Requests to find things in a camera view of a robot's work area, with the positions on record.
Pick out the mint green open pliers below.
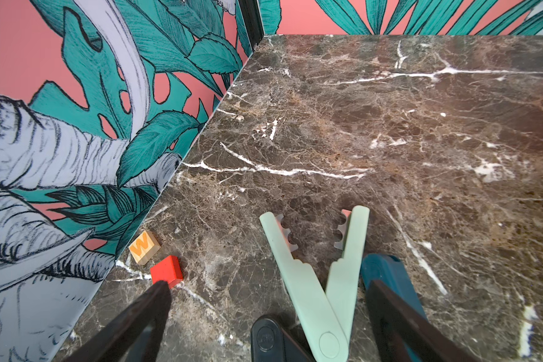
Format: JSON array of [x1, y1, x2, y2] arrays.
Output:
[[259, 205, 370, 361]]

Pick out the teal closed pliers far left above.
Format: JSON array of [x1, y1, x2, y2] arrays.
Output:
[[360, 253, 428, 361]]

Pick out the black closed pliers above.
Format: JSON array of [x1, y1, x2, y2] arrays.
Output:
[[250, 315, 315, 362]]

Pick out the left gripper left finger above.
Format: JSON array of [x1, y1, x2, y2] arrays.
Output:
[[66, 281, 172, 361]]

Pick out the black frame post left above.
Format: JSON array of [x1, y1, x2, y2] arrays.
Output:
[[236, 0, 265, 50]]

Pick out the wooden letter block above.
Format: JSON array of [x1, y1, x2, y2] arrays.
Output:
[[128, 231, 161, 265]]

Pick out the red cube block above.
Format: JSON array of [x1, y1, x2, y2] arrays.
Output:
[[150, 256, 184, 289]]

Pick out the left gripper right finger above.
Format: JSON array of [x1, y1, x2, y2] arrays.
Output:
[[366, 280, 475, 361]]

